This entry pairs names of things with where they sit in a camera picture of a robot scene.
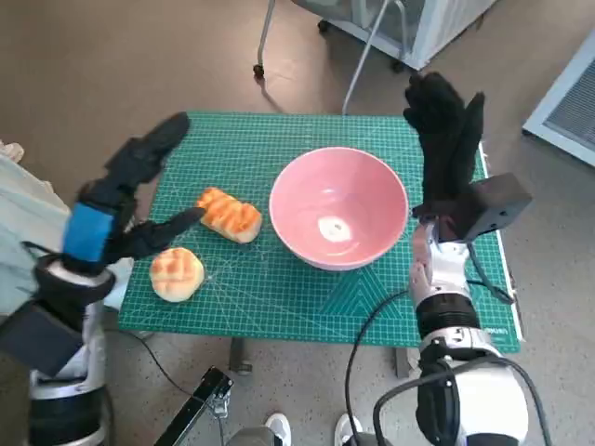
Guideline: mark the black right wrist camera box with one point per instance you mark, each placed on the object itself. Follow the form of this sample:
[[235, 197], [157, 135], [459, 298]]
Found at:
[[497, 204]]

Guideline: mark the white desk with mesh panel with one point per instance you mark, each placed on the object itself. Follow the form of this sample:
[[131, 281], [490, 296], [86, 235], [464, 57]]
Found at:
[[572, 107]]

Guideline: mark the grey table leg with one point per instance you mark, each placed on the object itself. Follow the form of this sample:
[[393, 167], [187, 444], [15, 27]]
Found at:
[[239, 358], [402, 364]]

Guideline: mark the pink bowl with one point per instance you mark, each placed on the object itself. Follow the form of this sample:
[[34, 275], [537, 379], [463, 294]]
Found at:
[[334, 195]]

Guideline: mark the black robot left hand blue tape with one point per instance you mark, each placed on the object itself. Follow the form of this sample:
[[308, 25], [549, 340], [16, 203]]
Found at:
[[88, 232]]

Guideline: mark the white robot left foot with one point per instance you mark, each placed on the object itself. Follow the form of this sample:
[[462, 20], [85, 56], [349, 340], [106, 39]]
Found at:
[[279, 427]]

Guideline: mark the long braided toy bread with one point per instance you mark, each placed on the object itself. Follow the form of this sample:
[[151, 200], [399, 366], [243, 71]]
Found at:
[[232, 216]]

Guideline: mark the white robot right foot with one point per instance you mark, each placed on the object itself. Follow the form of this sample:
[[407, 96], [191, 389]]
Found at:
[[347, 427]]

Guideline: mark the green cutting mat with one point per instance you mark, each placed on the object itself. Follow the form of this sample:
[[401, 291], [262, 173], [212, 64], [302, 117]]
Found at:
[[279, 302]]

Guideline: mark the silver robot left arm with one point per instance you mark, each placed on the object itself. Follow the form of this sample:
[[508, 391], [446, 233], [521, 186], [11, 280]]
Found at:
[[70, 292]]

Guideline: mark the white robot foot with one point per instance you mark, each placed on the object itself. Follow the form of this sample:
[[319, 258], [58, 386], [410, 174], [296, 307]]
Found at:
[[347, 427], [279, 427]]

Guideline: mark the white mesh cabinet on casters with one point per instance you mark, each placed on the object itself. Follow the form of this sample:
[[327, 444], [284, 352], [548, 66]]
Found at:
[[437, 28]]

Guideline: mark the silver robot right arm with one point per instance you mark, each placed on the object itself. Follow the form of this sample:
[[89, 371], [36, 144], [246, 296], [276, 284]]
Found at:
[[446, 316]]

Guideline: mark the black gloved robot right hand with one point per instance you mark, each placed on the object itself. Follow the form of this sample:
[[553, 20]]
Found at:
[[446, 148]]

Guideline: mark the grey metal chair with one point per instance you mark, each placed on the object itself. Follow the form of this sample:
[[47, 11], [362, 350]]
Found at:
[[264, 37]]

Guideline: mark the black metal stand bar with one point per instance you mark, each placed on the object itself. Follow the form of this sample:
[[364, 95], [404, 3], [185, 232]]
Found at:
[[204, 390]]

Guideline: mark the round toy bread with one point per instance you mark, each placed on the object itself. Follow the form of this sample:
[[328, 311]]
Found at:
[[176, 274]]

